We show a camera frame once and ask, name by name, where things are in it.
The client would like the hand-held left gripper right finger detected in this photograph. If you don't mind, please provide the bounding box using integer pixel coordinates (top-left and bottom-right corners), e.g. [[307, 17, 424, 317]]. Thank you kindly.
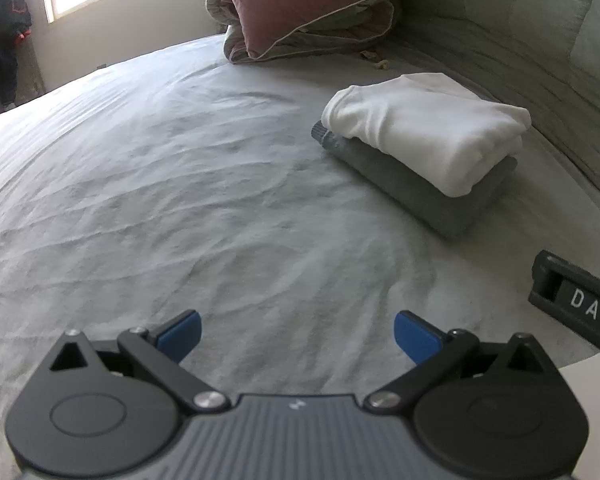
[[364, 310, 553, 415]]

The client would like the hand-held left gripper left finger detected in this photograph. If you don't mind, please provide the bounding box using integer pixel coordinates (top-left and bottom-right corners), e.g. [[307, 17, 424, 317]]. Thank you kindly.
[[47, 309, 232, 414]]

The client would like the white t-shirt with orange print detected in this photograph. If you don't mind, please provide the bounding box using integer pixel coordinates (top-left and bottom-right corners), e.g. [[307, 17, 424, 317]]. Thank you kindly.
[[321, 72, 532, 198]]

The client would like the bed with grey sheet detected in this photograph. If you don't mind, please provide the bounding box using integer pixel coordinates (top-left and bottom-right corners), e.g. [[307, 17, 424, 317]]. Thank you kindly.
[[0, 35, 600, 480]]

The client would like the grey folded garment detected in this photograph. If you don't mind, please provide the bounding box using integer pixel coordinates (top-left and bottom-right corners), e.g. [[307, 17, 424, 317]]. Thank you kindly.
[[310, 120, 520, 241]]

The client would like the small tan scrap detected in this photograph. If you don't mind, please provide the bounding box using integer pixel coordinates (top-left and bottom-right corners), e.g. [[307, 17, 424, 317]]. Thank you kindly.
[[361, 50, 392, 70]]

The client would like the dark hanging jacket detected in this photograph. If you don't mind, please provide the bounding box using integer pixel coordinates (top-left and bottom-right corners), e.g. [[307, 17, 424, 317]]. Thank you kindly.
[[0, 0, 33, 111]]

